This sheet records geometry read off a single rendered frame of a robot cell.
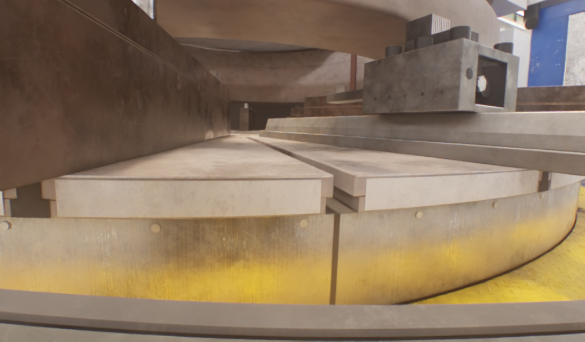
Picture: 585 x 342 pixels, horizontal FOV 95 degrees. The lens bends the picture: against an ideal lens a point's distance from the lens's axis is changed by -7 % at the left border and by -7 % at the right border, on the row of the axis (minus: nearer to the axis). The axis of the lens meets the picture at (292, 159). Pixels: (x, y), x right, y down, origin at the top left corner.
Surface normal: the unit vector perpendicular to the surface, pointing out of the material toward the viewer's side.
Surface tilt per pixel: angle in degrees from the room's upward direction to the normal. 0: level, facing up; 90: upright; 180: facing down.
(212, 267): 90
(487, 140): 90
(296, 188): 90
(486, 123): 72
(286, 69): 90
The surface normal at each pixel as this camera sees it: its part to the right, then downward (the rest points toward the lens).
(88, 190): 0.11, 0.11
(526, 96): -0.65, 0.07
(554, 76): -0.90, 0.02
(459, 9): 0.55, 0.11
